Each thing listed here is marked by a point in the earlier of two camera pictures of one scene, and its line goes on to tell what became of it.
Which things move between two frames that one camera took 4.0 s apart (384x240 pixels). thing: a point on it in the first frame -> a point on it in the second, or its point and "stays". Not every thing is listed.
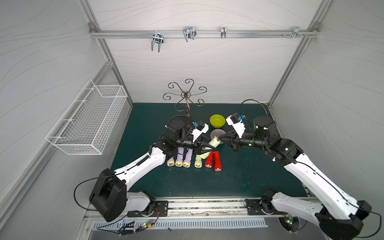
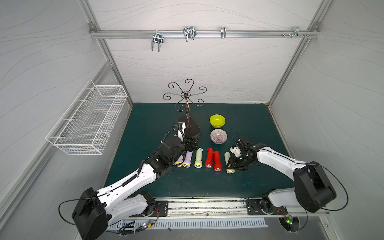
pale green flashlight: (198, 162) stays
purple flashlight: (187, 161) stays
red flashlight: (217, 166) stays
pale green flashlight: (214, 143) -> (227, 155)
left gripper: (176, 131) -> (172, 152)
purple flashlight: (179, 160) stays
